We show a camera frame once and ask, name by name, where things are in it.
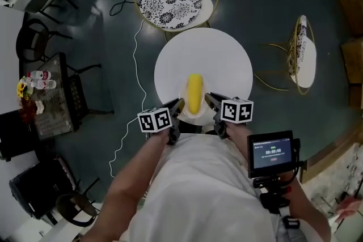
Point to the small open cardboard box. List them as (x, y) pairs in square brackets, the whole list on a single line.
[(356, 96)]

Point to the black metal round-back chair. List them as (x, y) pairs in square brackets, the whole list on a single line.
[(31, 37)]

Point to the person's left forearm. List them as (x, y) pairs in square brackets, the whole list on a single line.
[(122, 192)]

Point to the white round plate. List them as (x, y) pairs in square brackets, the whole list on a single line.
[(183, 93)]

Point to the clear plastic water bottle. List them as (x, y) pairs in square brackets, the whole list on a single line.
[(39, 75), (42, 84)]

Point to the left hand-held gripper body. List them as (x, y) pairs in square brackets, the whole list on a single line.
[(154, 120)]

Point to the black monitor screen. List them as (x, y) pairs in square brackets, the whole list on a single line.
[(272, 154)]

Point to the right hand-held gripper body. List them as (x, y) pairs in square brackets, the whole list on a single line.
[(236, 110)]

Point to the person's right forearm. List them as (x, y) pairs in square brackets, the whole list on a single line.
[(238, 139)]

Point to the yellow corn cob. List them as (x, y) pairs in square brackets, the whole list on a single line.
[(194, 93)]

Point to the sunflower bouquet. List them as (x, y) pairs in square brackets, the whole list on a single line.
[(24, 93)]

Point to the white round seat pad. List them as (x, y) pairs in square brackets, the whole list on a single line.
[(207, 7)]

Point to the long cardboard box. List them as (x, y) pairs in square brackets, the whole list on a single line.
[(351, 11)]

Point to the stack of wooden planks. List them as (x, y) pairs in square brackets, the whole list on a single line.
[(331, 150)]

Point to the black glass side table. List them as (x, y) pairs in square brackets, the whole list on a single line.
[(56, 105)]

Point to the person's white shirt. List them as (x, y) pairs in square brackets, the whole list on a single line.
[(204, 192)]

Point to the white oval seat cushion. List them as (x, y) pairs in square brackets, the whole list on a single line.
[(309, 65)]

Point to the black ribbed equipment case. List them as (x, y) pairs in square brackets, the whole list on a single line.
[(39, 187)]

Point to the round white table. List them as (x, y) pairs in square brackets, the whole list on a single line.
[(204, 54)]

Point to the floral back cushion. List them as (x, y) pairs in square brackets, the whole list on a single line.
[(296, 45)]

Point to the black white floral seat cushion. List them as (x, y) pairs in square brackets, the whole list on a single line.
[(170, 3)]

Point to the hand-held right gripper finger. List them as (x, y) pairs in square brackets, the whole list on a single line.
[(214, 102)]

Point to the small white ornament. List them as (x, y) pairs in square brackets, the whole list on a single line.
[(40, 107)]

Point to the dark round stool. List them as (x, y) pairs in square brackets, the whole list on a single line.
[(73, 207)]

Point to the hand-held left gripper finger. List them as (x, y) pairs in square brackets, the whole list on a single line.
[(179, 106)]

